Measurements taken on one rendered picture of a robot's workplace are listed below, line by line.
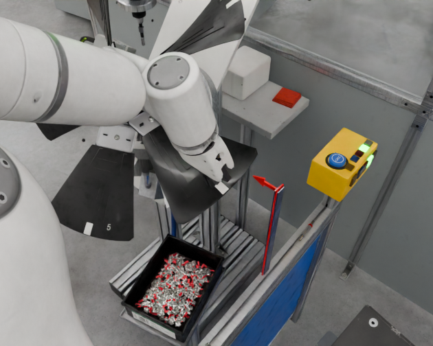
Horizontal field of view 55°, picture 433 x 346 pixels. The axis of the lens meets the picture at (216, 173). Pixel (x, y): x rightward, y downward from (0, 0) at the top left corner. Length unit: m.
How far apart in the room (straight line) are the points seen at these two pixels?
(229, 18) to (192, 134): 0.33
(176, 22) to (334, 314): 1.41
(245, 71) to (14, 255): 1.32
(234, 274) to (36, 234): 1.76
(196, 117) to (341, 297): 1.58
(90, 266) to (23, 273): 1.94
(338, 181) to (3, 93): 0.81
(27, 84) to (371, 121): 1.29
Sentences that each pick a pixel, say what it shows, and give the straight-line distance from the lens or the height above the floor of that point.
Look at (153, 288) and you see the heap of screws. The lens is 1.09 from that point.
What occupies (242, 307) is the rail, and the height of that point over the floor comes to 0.85.
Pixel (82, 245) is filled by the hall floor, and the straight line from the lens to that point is 2.23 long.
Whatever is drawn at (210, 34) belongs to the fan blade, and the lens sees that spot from 0.88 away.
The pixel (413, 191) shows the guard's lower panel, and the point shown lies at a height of 0.66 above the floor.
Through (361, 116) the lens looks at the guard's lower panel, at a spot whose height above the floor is 0.86.
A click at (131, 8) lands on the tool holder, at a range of 0.80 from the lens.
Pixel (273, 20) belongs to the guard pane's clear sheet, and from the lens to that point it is 1.58.
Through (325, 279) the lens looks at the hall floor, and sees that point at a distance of 2.10.
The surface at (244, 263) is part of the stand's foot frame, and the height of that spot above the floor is 0.08.
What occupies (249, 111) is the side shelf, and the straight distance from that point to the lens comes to 1.48.
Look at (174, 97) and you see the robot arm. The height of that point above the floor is 1.46.
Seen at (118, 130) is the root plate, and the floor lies 1.12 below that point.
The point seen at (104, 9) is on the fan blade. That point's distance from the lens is 1.08.
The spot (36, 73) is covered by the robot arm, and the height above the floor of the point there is 1.60.
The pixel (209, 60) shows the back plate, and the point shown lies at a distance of 1.17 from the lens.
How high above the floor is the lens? 1.81
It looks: 48 degrees down
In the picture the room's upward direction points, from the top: straight up
